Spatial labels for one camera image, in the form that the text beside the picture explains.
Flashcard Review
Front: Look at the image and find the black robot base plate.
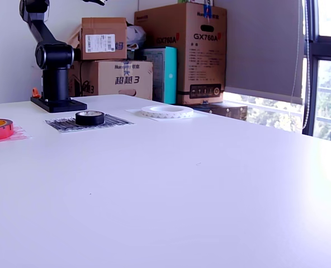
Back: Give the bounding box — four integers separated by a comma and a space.
30, 96, 88, 114

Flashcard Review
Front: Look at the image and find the teal and black box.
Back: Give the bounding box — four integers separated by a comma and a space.
141, 46, 178, 104

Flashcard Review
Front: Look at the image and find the black scribbled paper sheet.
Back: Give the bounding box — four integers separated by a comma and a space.
44, 113, 135, 134

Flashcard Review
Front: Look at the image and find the cardboard box with white label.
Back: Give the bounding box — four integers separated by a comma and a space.
70, 17, 128, 61

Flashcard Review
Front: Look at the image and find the large GX760A cardboard box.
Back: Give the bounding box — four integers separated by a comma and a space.
134, 2, 228, 106

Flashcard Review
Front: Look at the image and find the blank white paper sheet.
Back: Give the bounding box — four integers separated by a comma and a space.
125, 106, 208, 122

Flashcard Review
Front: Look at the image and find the blue tape strip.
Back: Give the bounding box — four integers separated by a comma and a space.
204, 0, 214, 20

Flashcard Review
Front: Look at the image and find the grey roller blind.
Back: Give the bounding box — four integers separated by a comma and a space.
214, 0, 306, 104

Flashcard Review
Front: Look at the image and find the thin white cord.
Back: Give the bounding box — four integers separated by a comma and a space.
289, 0, 305, 123

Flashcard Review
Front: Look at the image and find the white tape roll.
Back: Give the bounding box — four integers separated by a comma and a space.
141, 105, 195, 120

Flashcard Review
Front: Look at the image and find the dark window frame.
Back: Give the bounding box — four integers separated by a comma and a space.
302, 0, 331, 137

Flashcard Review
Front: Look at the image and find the red scribbled paper sheet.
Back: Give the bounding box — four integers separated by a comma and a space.
0, 124, 32, 145

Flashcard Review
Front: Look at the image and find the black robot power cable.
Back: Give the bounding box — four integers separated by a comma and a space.
78, 60, 91, 95

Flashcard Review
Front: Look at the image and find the cardboard box with blue print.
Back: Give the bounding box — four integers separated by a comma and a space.
69, 60, 154, 101

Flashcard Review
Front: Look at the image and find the black tape roll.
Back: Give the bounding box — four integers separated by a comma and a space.
75, 111, 105, 126

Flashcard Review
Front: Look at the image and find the red tape roll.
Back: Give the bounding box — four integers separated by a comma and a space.
0, 118, 15, 142

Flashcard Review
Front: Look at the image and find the white bead chain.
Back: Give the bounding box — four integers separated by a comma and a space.
301, 0, 312, 131

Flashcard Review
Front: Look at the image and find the white plastic bag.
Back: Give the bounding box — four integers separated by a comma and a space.
126, 24, 147, 51

